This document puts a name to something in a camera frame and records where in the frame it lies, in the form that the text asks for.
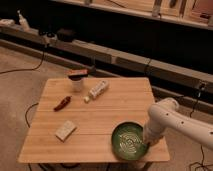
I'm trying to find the green ceramic bowl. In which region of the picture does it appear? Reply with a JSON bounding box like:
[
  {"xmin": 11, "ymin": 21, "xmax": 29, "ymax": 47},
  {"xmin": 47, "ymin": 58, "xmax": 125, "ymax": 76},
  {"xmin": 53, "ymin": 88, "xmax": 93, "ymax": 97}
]
[{"xmin": 111, "ymin": 122, "xmax": 149, "ymax": 161}]

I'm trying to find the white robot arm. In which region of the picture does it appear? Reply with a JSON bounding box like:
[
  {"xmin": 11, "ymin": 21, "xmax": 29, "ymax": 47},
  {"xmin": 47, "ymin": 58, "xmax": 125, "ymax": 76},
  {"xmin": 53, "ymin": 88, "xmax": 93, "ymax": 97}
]
[{"xmin": 143, "ymin": 98, "xmax": 213, "ymax": 150}]

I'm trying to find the white tube bottle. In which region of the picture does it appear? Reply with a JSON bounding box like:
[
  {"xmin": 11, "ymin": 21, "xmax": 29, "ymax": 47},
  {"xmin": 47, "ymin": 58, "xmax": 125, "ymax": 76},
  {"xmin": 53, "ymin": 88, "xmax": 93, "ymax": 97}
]
[{"xmin": 84, "ymin": 80, "xmax": 109, "ymax": 103}]

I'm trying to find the orange black brush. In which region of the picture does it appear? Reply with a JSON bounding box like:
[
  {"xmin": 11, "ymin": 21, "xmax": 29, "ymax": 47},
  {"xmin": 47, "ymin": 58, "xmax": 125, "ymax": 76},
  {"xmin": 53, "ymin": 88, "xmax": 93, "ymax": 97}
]
[{"xmin": 68, "ymin": 69, "xmax": 88, "ymax": 79}]

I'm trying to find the wooden slat table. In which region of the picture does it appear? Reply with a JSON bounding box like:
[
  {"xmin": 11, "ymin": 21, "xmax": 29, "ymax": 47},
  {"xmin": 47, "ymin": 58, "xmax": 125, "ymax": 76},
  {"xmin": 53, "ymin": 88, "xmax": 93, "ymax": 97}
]
[{"xmin": 17, "ymin": 77, "xmax": 171, "ymax": 171}]

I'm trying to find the beige sponge block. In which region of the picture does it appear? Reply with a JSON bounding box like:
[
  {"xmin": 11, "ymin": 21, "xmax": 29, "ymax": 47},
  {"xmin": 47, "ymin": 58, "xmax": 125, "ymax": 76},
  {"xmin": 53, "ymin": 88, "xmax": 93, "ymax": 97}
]
[{"xmin": 55, "ymin": 121, "xmax": 77, "ymax": 142}]

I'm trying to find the black box on ledge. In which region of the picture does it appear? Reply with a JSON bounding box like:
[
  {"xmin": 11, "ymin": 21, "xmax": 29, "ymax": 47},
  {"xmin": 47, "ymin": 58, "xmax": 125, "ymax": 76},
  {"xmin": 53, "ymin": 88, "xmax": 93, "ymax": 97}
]
[{"xmin": 57, "ymin": 28, "xmax": 76, "ymax": 42}]

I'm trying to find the white spray bottle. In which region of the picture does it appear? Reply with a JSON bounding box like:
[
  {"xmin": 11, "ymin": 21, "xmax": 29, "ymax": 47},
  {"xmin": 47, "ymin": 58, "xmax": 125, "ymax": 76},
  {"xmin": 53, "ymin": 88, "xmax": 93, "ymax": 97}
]
[{"xmin": 17, "ymin": 10, "xmax": 30, "ymax": 31}]

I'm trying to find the black floor cable left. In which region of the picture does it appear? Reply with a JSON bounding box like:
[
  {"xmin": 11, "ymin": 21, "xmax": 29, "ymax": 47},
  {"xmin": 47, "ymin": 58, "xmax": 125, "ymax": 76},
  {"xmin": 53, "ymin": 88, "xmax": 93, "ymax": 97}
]
[{"xmin": 0, "ymin": 44, "xmax": 47, "ymax": 76}]

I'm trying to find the black cable under table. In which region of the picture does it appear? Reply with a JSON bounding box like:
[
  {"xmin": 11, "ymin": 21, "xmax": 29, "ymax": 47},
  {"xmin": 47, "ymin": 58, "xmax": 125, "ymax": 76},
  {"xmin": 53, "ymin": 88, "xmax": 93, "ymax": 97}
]
[{"xmin": 24, "ymin": 101, "xmax": 40, "ymax": 128}]

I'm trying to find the black cable right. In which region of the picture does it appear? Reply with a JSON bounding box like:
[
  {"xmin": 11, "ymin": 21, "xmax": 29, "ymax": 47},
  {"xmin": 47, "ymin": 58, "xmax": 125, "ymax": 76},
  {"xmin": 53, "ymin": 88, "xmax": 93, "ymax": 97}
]
[{"xmin": 188, "ymin": 144, "xmax": 213, "ymax": 171}]

